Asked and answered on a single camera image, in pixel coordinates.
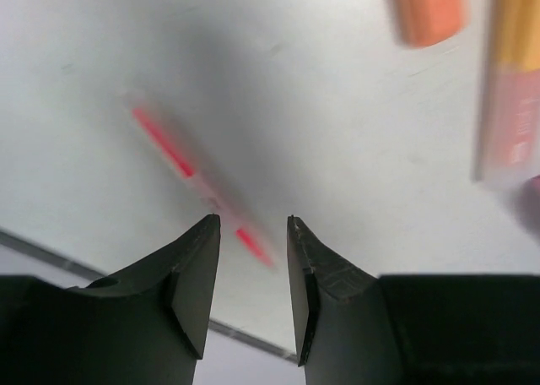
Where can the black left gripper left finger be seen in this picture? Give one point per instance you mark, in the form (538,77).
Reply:
(145,324)

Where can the orange capped highlighter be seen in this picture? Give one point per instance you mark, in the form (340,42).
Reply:
(423,23)

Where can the red pink thin pen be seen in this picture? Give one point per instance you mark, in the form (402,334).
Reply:
(178,148)

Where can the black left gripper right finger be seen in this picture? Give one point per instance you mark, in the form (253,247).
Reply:
(353,328)

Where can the yellow capped pink highlighter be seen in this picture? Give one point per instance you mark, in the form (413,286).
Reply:
(508,132)

